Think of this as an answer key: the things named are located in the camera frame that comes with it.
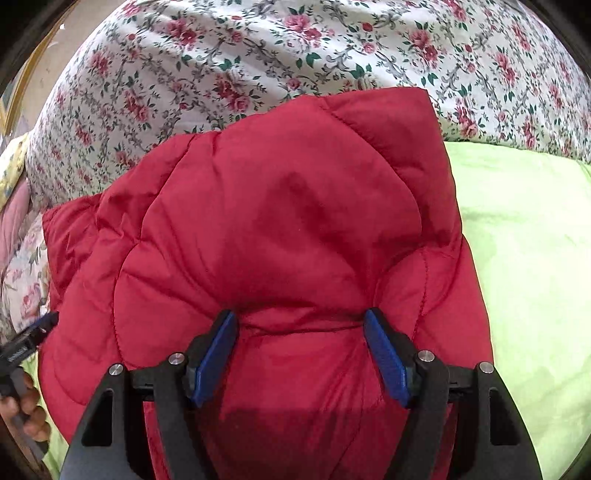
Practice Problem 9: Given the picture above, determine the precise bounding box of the red quilted puffer jacket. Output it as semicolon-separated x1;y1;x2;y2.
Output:
39;88;492;479

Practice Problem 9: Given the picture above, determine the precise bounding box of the person left hand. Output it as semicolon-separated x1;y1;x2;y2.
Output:
1;373;51;442

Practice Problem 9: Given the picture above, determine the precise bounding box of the pastel floral pillow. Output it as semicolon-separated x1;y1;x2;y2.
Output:
1;213;50;344

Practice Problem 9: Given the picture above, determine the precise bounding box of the pink blanket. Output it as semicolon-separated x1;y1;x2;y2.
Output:
0;179;30;271

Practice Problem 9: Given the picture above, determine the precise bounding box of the yellow floral pillow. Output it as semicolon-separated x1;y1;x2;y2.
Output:
0;133;29;211

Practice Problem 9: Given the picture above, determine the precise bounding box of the lime green bed sheet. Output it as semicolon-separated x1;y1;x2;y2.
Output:
20;140;591;480

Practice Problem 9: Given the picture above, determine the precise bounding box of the rose floral white quilt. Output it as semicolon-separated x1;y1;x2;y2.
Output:
26;1;590;206

